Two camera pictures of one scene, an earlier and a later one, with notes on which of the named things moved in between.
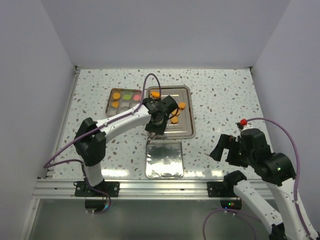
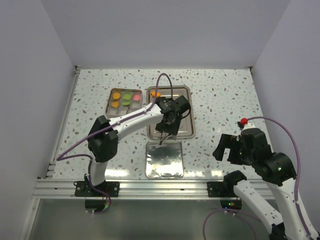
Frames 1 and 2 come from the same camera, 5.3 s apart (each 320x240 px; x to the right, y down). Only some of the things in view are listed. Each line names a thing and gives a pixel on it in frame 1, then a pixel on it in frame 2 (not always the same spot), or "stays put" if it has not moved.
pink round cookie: [136, 97] stays put
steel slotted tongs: [150, 137] -> [163, 136]
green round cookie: [127, 96] stays put
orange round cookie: [116, 95] stays put
